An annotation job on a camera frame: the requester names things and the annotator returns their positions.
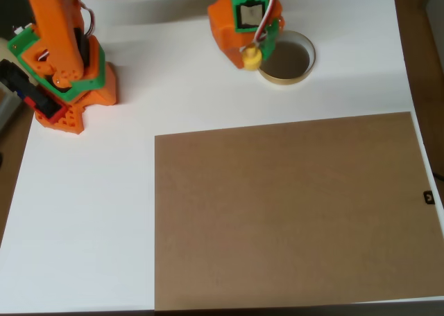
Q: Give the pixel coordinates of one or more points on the brown cardboard board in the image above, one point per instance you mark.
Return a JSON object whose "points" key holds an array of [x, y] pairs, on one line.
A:
{"points": [[295, 208]]}

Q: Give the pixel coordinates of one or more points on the orange robot base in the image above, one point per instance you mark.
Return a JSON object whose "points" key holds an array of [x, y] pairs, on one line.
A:
{"points": [[104, 90]]}

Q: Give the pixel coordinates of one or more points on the small yellow plastic piece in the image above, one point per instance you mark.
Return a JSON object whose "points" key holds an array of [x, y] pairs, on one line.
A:
{"points": [[251, 58]]}

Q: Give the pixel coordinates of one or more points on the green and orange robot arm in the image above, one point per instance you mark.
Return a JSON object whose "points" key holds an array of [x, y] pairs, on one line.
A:
{"points": [[52, 18]]}

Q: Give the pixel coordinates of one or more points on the small black clip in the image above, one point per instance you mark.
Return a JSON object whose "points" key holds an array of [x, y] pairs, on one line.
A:
{"points": [[428, 197]]}

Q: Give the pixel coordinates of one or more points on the round shallow tin dish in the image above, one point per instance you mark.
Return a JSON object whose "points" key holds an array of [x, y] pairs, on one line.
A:
{"points": [[291, 63]]}

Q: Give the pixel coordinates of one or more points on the black controller board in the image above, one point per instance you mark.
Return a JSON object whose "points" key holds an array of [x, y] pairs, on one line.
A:
{"points": [[31, 90]]}

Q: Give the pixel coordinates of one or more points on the white panel sheet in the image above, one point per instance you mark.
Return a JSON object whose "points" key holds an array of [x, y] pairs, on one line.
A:
{"points": [[208, 97]]}

